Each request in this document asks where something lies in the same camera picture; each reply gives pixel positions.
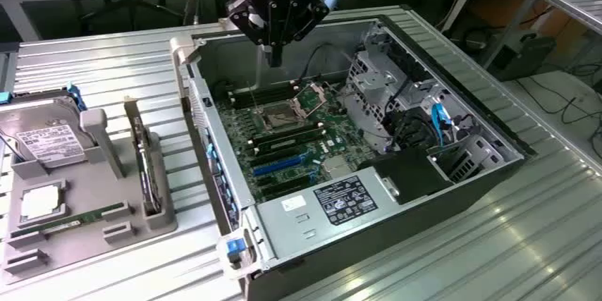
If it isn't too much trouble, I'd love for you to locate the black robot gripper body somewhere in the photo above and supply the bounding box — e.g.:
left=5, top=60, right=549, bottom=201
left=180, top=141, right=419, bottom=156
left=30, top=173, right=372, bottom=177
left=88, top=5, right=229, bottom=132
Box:
left=242, top=0, right=321, bottom=47

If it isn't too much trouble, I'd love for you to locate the black graphics card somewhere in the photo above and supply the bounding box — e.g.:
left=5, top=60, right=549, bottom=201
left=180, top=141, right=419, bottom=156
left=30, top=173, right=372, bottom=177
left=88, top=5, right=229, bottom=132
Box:
left=122, top=95, right=164, bottom=216

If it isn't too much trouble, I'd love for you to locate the metal socket cover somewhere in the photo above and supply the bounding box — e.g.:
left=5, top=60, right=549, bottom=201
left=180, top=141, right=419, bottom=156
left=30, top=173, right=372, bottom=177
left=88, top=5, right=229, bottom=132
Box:
left=290, top=81, right=328, bottom=119

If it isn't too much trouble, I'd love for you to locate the thin metal locking lever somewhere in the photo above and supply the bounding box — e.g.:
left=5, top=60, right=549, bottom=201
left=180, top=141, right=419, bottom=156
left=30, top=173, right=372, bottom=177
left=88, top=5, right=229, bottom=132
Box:
left=246, top=80, right=258, bottom=115

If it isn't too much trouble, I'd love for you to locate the grey metal disk bay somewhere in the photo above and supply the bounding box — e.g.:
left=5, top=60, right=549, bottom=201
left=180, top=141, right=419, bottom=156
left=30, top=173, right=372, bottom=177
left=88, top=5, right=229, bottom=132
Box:
left=344, top=49, right=425, bottom=151

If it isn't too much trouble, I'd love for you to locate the CPU socket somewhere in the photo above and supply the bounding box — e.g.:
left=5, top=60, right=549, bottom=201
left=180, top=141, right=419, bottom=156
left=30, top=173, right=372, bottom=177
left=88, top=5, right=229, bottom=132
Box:
left=258, top=103, right=302, bottom=133

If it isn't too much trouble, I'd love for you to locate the green motherboard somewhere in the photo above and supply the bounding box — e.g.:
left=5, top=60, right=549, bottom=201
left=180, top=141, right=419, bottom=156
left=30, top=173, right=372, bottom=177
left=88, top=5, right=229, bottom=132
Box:
left=213, top=80, right=368, bottom=204

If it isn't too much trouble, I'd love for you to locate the blue disk carrier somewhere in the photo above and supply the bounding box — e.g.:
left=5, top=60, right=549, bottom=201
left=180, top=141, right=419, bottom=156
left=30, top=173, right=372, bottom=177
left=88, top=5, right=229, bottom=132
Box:
left=0, top=82, right=89, bottom=112

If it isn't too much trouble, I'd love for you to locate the open black PC case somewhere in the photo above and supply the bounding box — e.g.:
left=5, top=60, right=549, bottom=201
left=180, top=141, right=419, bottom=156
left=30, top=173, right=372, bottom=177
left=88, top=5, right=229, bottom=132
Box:
left=168, top=13, right=537, bottom=301

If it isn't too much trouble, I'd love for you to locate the silver chipset heatsink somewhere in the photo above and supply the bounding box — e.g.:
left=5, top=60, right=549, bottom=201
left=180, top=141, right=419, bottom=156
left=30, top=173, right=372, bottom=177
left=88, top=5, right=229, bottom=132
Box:
left=320, top=157, right=352, bottom=179

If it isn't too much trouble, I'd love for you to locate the black box on floor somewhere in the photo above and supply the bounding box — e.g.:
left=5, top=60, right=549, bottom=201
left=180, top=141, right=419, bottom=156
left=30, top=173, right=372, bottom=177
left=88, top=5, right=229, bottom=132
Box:
left=495, top=32, right=556, bottom=82

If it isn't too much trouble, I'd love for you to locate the black plastic air shroud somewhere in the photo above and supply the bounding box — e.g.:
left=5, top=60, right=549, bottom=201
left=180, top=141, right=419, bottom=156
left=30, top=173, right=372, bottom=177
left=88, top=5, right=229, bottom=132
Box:
left=357, top=147, right=455, bottom=205

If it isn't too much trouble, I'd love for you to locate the silver hard disk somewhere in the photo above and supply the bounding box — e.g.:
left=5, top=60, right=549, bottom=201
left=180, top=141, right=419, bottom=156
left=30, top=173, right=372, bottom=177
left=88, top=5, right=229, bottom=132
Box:
left=0, top=97, right=88, bottom=168

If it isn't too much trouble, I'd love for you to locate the metal slat side table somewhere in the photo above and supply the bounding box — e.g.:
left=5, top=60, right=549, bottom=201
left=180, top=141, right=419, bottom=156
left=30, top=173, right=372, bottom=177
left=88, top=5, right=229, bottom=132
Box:
left=533, top=0, right=602, bottom=35

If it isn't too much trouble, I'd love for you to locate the grey power supply unit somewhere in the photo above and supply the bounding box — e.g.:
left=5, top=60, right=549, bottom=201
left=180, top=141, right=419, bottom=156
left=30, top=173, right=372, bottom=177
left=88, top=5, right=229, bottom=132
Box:
left=254, top=169, right=384, bottom=262

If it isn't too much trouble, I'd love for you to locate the blue case latch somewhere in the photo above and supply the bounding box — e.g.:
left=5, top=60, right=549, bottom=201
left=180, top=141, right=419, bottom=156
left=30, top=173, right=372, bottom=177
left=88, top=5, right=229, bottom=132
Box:
left=224, top=240, right=246, bottom=257

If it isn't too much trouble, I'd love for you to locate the silver CPU chip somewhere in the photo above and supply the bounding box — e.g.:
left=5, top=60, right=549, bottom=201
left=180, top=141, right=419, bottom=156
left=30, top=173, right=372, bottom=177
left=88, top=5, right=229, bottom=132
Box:
left=19, top=185, right=65, bottom=220

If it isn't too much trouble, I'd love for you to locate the grey parts rack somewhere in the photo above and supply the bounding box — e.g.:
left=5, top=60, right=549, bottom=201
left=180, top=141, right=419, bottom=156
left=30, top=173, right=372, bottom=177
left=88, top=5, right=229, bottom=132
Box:
left=0, top=108, right=180, bottom=284

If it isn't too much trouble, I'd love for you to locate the green RAM stick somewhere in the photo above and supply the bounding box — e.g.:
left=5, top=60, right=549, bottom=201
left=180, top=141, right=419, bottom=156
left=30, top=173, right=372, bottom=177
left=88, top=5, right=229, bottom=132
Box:
left=10, top=208, right=106, bottom=239

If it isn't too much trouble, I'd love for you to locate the black wire in case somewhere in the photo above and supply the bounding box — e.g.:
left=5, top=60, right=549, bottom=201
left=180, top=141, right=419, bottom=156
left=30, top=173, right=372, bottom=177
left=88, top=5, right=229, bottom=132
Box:
left=298, top=43, right=349, bottom=80

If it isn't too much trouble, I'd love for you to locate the coiled black cable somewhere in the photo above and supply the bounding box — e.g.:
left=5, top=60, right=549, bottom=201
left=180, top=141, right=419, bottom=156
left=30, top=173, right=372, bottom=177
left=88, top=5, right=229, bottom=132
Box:
left=461, top=27, right=491, bottom=52

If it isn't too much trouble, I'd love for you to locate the blue data wire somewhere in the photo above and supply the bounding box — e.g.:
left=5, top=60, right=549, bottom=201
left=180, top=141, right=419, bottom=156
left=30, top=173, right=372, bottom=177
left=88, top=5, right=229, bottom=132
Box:
left=428, top=102, right=448, bottom=149

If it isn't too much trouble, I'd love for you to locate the black cable on white table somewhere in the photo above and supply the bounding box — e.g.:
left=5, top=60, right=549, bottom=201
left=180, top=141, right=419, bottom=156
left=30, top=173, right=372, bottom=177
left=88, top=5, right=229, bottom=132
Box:
left=515, top=64, right=602, bottom=124

